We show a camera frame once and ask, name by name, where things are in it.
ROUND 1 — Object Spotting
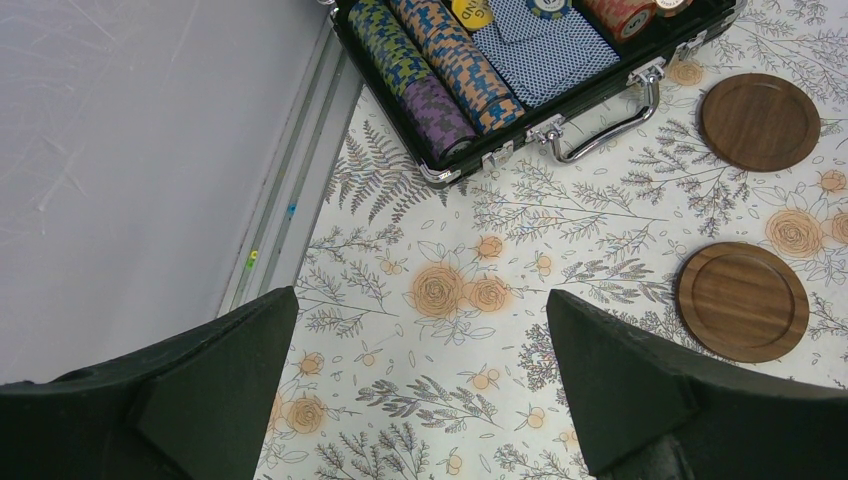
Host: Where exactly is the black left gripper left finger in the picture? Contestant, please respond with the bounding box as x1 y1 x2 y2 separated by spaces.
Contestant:
1 287 299 479

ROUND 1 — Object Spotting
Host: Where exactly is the floral tablecloth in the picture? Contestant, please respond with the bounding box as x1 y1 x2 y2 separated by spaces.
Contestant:
256 1 847 479

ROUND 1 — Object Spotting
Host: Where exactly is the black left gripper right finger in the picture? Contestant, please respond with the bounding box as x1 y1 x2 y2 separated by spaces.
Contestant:
546 290 847 479

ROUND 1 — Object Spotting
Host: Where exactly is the black poker chip case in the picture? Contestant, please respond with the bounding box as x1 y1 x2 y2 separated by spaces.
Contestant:
329 1 746 187

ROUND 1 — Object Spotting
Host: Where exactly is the dark wooden coaster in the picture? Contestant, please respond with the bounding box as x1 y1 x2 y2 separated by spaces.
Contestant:
698 73 821 172
674 242 810 364

